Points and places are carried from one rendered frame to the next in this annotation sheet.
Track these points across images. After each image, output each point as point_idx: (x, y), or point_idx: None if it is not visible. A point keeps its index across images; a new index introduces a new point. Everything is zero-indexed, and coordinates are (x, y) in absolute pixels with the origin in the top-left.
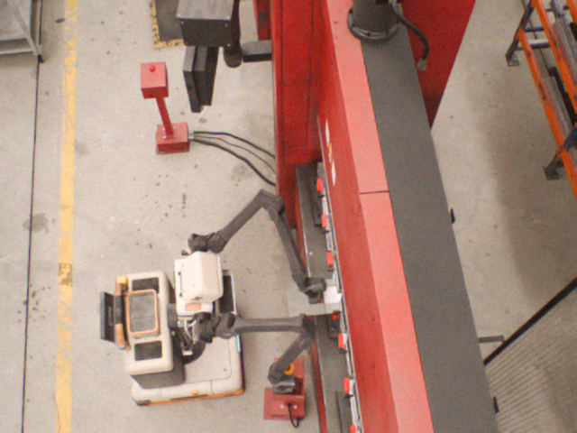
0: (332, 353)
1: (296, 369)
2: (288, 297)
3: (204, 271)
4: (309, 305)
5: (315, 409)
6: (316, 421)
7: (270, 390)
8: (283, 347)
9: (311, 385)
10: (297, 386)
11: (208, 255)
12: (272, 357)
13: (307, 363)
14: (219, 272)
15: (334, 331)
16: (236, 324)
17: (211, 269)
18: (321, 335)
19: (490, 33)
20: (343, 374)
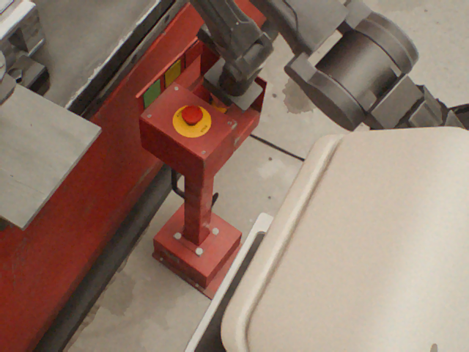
0: (72, 48)
1: (174, 105)
2: (52, 181)
3: (393, 219)
4: (18, 121)
5: (158, 212)
6: (172, 193)
7: (211, 291)
8: (131, 351)
9: (135, 251)
10: (195, 87)
11: (299, 329)
12: (164, 347)
13: (112, 290)
14: (283, 226)
15: (23, 72)
16: (333, 13)
17: (328, 240)
18: (58, 96)
19: None
20: (92, 0)
